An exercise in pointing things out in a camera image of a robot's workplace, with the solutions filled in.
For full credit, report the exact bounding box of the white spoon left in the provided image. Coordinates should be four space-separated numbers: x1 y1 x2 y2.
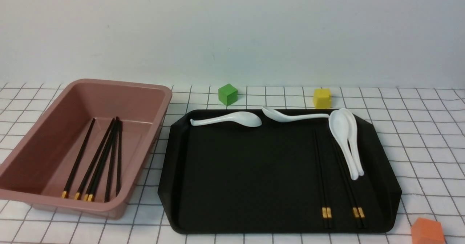
190 111 262 127

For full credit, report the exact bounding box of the white spoon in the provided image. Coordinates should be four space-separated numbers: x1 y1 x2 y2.
338 108 365 176
261 106 330 123
329 110 359 181
190 111 262 127

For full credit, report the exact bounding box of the green cube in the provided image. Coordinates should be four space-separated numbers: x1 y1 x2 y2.
218 84 238 106

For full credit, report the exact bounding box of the white spoon middle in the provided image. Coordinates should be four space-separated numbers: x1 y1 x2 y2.
261 106 330 123

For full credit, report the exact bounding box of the black plastic tray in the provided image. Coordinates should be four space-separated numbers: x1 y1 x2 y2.
158 109 402 234

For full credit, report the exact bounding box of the yellow cube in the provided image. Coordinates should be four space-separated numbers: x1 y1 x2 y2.
313 88 332 109

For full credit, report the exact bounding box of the white spoon front right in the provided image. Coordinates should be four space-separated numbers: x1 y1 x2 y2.
329 110 359 181

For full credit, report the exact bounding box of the white spoon back right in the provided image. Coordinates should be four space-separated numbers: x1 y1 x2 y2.
338 108 365 176

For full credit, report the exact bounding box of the black gold-band chopstick tray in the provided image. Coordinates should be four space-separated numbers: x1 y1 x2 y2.
336 146 366 228
331 142 361 228
312 128 330 229
316 131 332 229

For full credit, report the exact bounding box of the black gold-band chopstick bin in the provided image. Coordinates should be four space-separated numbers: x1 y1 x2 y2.
61 118 96 198
74 118 115 200
83 120 117 201
87 121 120 202

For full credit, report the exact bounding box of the pink plastic bin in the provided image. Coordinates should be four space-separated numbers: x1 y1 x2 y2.
1 79 172 219

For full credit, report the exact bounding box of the orange cube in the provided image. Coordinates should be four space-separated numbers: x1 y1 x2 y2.
411 217 445 244

